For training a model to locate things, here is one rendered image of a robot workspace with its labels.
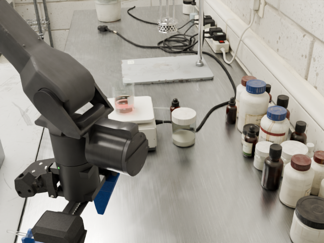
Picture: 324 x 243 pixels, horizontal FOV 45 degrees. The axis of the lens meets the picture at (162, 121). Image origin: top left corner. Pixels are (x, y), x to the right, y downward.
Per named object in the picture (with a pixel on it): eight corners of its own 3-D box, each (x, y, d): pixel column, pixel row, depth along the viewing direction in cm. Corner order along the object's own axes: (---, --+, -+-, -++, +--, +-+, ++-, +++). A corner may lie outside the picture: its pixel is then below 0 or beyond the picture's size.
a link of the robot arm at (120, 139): (30, 88, 46) (116, 107, 41) (72, 64, 52) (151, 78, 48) (47, 166, 52) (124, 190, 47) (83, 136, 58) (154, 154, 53)
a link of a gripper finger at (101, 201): (121, 171, 64) (87, 166, 66) (113, 185, 61) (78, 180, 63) (124, 203, 68) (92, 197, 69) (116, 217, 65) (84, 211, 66)
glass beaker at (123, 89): (139, 107, 94) (137, 77, 90) (131, 118, 90) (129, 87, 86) (116, 104, 96) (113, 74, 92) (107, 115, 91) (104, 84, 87)
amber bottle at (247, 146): (250, 149, 93) (254, 121, 89) (258, 156, 90) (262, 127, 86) (239, 152, 92) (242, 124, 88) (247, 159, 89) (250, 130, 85)
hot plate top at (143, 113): (102, 126, 88) (101, 122, 88) (103, 101, 98) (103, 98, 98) (155, 122, 89) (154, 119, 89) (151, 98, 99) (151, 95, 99)
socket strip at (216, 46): (214, 53, 147) (215, 42, 144) (194, 23, 180) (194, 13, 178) (229, 52, 147) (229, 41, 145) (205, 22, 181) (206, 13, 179)
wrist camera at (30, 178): (73, 147, 58) (33, 141, 59) (47, 177, 51) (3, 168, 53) (76, 180, 61) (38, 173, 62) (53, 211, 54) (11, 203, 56)
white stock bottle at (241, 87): (258, 111, 108) (263, 75, 103) (254, 121, 104) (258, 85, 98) (237, 107, 110) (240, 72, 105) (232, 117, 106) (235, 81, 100)
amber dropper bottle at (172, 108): (168, 119, 105) (167, 97, 102) (177, 117, 106) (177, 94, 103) (172, 125, 103) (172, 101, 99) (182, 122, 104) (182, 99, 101)
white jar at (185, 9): (194, 14, 192) (194, 1, 189) (182, 14, 193) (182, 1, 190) (195, 11, 198) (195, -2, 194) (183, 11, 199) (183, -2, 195)
